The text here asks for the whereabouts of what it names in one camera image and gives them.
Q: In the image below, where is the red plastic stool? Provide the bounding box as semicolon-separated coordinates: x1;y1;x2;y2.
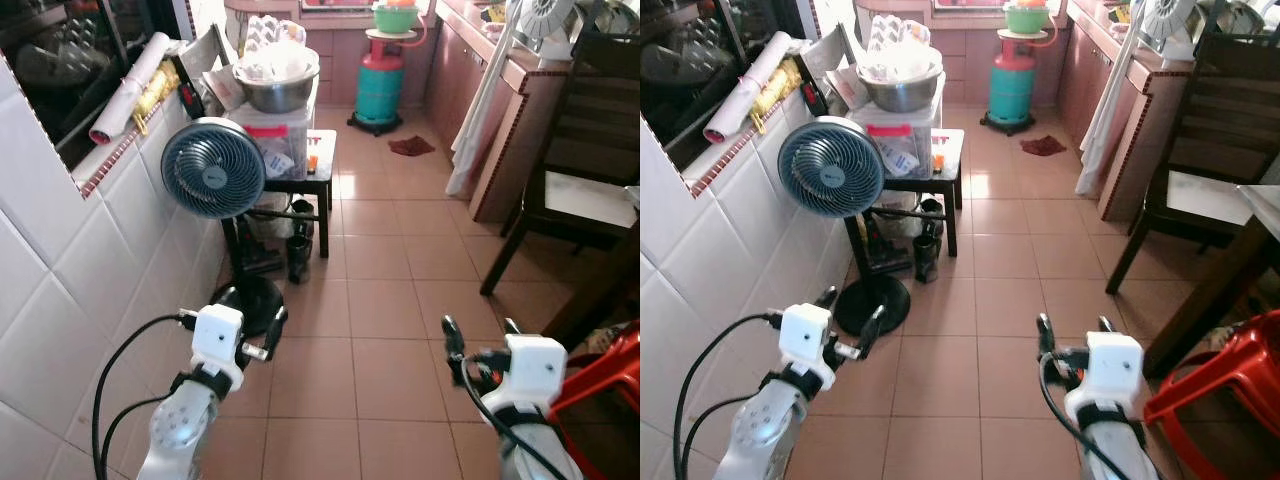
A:
545;320;641;480
1143;308;1280;480

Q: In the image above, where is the dark wooden grey-top table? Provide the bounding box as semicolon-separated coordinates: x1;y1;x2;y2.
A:
543;220;641;353
1143;185;1280;379

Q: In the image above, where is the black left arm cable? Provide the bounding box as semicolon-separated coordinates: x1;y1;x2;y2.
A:
100;395;173;480
682;395;761;480
673;313;786;480
92;315;198;480

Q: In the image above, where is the white plastic bag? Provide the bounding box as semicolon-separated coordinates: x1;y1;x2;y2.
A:
862;14;943;83
238;14;321;83

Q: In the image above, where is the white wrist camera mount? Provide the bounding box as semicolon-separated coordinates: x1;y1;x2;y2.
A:
490;334;569;421
1065;332;1146;426
190;305;247;393
778;303;836;393

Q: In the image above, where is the blue grey standing fan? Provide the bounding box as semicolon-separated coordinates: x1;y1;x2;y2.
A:
777;116;913;338
160;117;289;338

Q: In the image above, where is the rolled white paper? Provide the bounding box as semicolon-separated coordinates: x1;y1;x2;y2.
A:
89;31;173;147
703;30;793;144

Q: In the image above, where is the dark wooden chair white cushion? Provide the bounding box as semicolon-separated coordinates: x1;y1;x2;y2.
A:
480;28;641;297
1105;25;1280;296

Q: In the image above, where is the white hanging cloth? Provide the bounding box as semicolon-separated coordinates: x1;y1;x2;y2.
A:
445;15;531;201
1075;20;1151;198

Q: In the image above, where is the white fan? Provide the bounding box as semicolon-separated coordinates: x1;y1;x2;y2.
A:
510;0;579;43
1140;0;1198;43

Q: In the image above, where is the green plastic basin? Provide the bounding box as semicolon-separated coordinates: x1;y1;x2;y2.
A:
1003;2;1053;35
372;2;422;35

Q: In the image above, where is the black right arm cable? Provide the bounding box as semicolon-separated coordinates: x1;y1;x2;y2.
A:
1038;352;1136;480
458;355;571;480

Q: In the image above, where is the teal gas cylinder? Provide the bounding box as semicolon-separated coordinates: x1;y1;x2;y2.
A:
980;38;1039;137
347;38;407;137

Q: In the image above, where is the small black side table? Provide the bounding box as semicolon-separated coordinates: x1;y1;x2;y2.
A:
845;128;966;276
220;128;339;276

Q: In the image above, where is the grey board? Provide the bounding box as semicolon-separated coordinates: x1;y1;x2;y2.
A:
800;22;871;111
178;24;246;113

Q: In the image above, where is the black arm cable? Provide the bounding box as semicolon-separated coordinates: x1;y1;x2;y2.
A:
92;315;198;480
682;395;761;480
458;355;571;480
100;395;173;480
673;313;786;480
1038;352;1136;480

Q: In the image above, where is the clear plastic box red handle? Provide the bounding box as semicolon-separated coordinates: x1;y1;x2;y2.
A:
224;100;321;182
850;100;941;182

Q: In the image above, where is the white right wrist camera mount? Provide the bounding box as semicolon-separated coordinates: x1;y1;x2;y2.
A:
1065;332;1146;426
490;334;569;421

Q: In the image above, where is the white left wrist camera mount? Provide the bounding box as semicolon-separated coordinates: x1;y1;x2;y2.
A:
778;303;836;393
190;305;247;393

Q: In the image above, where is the stainless steel bowl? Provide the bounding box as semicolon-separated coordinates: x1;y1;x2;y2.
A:
857;58;944;114
233;57;321;115

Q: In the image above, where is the brown tiled kitchen counter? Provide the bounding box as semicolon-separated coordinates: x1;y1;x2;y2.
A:
1055;0;1196;223
425;0;571;224

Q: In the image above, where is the yellow packet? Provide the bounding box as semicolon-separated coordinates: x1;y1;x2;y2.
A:
750;58;803;136
130;62;187;137

